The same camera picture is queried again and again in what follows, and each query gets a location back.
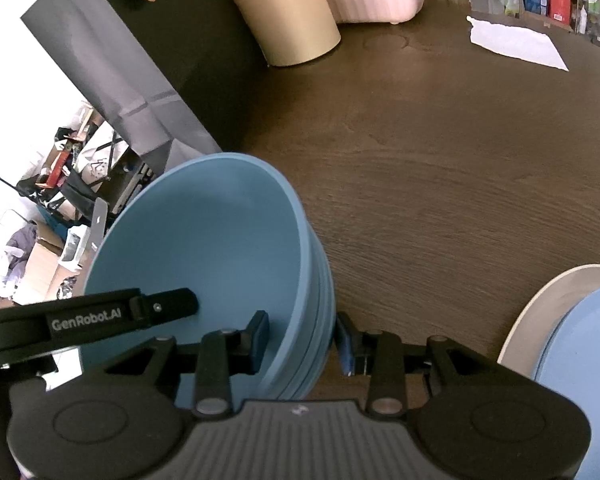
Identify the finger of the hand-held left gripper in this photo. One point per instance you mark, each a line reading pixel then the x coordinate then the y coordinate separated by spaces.
pixel 170 305

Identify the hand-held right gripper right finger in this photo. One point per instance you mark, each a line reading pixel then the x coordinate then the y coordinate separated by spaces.
pixel 344 345

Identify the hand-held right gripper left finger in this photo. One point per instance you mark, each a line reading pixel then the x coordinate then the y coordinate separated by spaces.
pixel 257 342

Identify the pink plate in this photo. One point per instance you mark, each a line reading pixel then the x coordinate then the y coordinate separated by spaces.
pixel 535 310

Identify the cardboard box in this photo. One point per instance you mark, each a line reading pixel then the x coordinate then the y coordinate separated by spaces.
pixel 40 260

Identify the silver laptop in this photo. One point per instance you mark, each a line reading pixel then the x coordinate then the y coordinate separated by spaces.
pixel 100 222

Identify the folding wagon cart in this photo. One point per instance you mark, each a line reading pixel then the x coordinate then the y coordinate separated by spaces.
pixel 95 160

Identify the black paper bag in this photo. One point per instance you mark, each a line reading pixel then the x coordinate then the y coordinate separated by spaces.
pixel 155 60

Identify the yellow thermos jug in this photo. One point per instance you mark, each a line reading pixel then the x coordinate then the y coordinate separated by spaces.
pixel 285 15

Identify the white paper napkin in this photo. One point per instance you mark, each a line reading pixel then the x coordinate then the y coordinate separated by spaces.
pixel 515 42

